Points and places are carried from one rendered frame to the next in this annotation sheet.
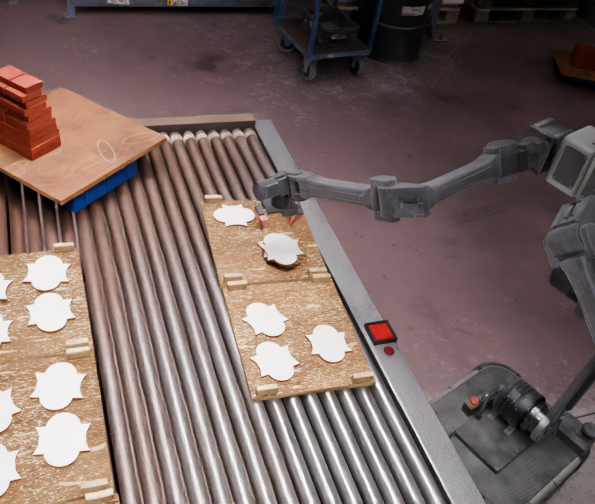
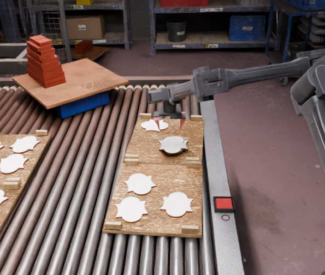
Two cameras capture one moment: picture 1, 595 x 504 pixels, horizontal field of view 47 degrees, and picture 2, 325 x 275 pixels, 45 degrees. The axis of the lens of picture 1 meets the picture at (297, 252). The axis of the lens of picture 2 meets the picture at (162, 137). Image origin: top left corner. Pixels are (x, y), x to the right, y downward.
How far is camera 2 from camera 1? 0.85 m
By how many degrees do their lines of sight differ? 25
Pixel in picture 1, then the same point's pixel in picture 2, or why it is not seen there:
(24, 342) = not seen: outside the picture
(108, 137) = (94, 79)
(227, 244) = (141, 140)
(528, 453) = not seen: outside the picture
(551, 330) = not seen: outside the picture
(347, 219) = (286, 164)
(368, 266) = (293, 194)
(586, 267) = (317, 106)
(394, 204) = (203, 85)
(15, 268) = (10, 141)
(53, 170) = (53, 93)
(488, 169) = (294, 66)
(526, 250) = not seen: outside the picture
